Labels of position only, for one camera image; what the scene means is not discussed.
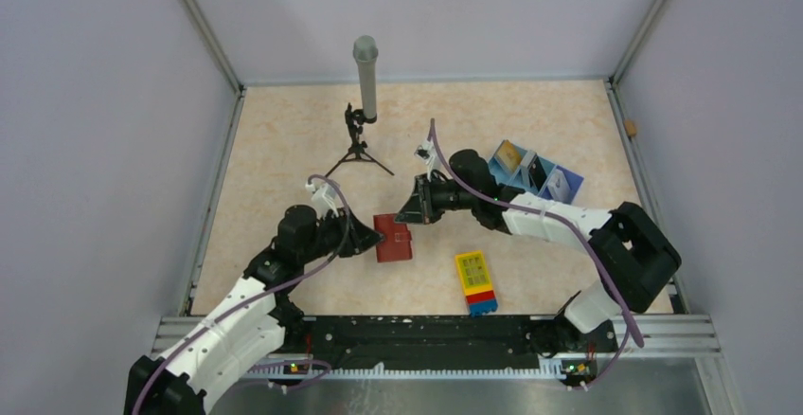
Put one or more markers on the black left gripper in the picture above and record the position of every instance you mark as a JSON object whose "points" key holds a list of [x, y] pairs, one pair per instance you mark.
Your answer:
{"points": [[370, 237]]}

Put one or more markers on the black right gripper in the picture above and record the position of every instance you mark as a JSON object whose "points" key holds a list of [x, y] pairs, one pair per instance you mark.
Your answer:
{"points": [[420, 206]]}

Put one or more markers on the red leather card holder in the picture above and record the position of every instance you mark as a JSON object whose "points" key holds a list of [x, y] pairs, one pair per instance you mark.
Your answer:
{"points": [[396, 245]]}

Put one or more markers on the gold credit card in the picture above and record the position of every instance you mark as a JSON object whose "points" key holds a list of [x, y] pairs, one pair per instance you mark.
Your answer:
{"points": [[508, 156]]}

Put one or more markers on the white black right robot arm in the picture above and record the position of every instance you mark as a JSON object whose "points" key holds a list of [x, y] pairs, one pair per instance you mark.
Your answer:
{"points": [[633, 257]]}

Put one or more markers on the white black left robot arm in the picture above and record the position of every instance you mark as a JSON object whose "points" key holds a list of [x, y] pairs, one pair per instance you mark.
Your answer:
{"points": [[253, 319]]}

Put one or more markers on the blue three-slot card box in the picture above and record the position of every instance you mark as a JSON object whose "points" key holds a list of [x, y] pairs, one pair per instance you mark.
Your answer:
{"points": [[526, 169]]}

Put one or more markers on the black tripod stand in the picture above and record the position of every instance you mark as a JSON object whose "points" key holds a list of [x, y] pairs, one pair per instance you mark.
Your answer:
{"points": [[356, 120]]}

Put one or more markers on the yellow red blue toy block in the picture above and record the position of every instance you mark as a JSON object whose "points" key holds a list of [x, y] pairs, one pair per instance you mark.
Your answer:
{"points": [[476, 284]]}

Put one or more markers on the grey microphone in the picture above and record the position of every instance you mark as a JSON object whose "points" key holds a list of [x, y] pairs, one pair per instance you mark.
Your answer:
{"points": [[365, 53]]}

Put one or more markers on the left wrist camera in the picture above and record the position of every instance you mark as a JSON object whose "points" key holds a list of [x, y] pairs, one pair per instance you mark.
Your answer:
{"points": [[324, 196]]}

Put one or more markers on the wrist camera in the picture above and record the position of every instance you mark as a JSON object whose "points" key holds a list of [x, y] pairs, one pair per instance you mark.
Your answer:
{"points": [[324, 196], [427, 153]]}

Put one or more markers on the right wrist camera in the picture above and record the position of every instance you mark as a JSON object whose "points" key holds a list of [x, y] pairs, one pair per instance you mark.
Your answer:
{"points": [[427, 153]]}

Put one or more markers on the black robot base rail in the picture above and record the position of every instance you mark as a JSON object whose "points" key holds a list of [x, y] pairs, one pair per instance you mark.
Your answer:
{"points": [[423, 343]]}

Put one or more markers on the small tan object on rail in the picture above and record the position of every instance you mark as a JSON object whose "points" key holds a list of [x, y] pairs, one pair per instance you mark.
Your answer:
{"points": [[630, 128]]}

